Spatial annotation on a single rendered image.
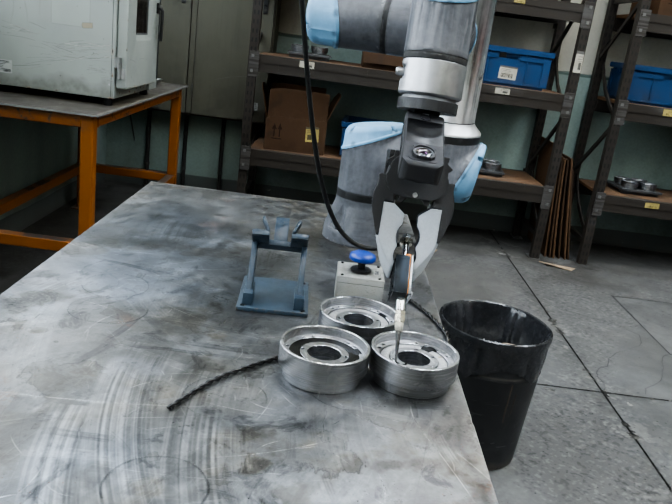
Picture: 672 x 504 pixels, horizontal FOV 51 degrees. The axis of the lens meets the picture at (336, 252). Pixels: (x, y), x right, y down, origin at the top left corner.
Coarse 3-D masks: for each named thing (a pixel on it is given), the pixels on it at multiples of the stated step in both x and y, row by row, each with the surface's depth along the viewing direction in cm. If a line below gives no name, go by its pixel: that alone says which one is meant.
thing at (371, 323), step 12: (336, 300) 96; (348, 300) 97; (360, 300) 97; (372, 300) 97; (324, 312) 91; (348, 312) 95; (360, 312) 95; (384, 312) 96; (324, 324) 90; (336, 324) 89; (348, 324) 88; (360, 324) 95; (372, 324) 92; (360, 336) 88; (372, 336) 88
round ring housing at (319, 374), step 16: (288, 336) 84; (304, 336) 86; (320, 336) 86; (336, 336) 87; (352, 336) 85; (288, 352) 78; (304, 352) 81; (320, 352) 84; (336, 352) 83; (368, 352) 81; (288, 368) 79; (304, 368) 77; (320, 368) 77; (336, 368) 77; (352, 368) 78; (304, 384) 79; (320, 384) 77; (336, 384) 78; (352, 384) 80
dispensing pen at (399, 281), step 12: (408, 240) 85; (408, 252) 85; (396, 264) 82; (408, 264) 82; (396, 276) 82; (408, 276) 82; (396, 288) 81; (396, 300) 82; (396, 312) 82; (396, 324) 81; (396, 336) 81; (396, 348) 80; (396, 360) 80
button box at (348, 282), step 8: (344, 264) 109; (352, 264) 110; (344, 272) 105; (352, 272) 106; (360, 272) 105; (368, 272) 106; (376, 272) 107; (336, 280) 105; (344, 280) 104; (352, 280) 104; (360, 280) 104; (368, 280) 104; (376, 280) 104; (336, 288) 104; (344, 288) 104; (352, 288) 104; (360, 288) 104; (368, 288) 104; (376, 288) 104; (336, 296) 105; (360, 296) 105; (368, 296) 104; (376, 296) 104
